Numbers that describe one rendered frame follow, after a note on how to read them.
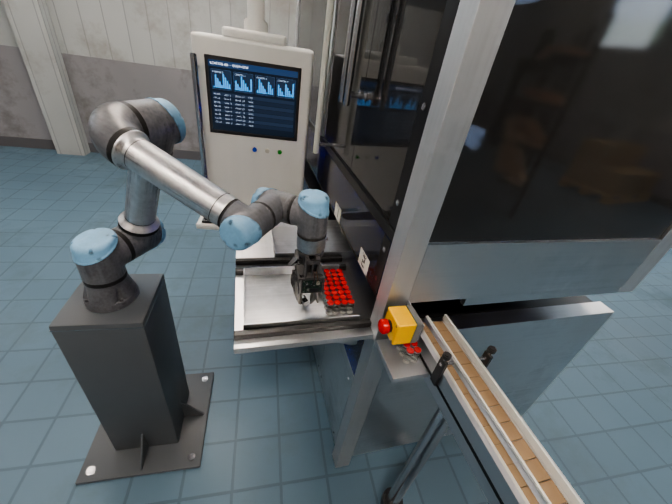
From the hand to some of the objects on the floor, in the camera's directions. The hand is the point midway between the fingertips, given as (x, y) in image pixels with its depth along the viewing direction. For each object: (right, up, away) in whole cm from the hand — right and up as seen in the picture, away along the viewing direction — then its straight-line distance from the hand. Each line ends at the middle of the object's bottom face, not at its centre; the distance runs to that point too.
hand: (305, 298), depth 94 cm
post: (+11, -82, +49) cm, 96 cm away
